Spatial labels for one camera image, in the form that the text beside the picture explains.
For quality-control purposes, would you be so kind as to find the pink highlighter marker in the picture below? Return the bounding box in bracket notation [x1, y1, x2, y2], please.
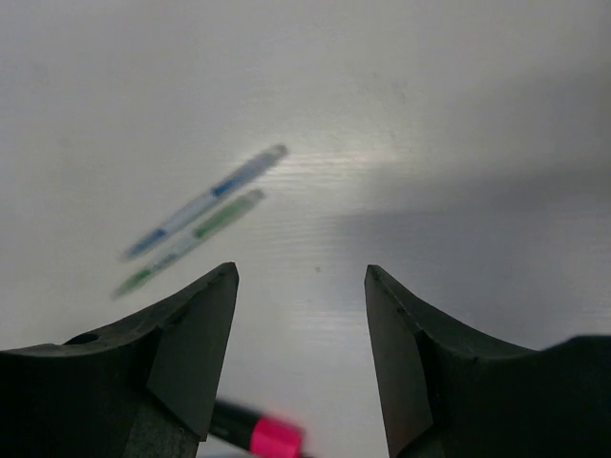
[209, 401, 304, 458]

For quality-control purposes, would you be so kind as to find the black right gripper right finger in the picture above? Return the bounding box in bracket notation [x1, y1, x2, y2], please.
[365, 265, 610, 457]

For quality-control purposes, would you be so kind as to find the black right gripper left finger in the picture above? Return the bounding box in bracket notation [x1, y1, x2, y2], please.
[1, 262, 239, 457]

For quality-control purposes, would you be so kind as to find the blue pen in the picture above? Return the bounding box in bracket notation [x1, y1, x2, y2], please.
[121, 144, 288, 260]

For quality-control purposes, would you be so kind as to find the green pen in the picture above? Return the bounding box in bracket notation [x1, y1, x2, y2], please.
[112, 189, 265, 299]

